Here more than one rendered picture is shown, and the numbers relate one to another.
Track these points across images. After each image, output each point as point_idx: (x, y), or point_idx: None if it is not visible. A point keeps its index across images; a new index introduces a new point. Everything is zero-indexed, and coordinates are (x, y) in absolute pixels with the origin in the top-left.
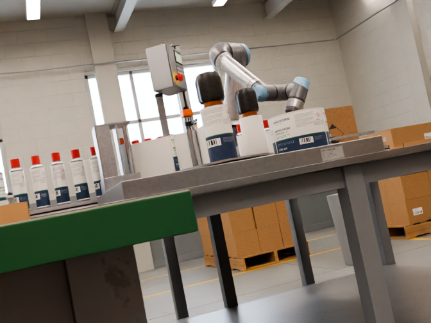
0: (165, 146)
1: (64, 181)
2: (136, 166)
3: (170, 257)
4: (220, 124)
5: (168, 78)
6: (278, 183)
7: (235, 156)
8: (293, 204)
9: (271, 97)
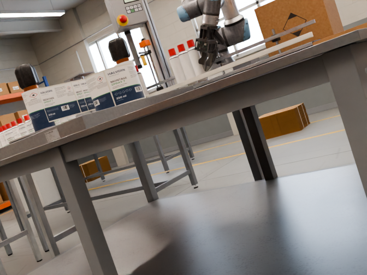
0: None
1: None
2: None
3: (241, 132)
4: (27, 106)
5: (115, 23)
6: (19, 163)
7: (41, 128)
8: None
9: (194, 14)
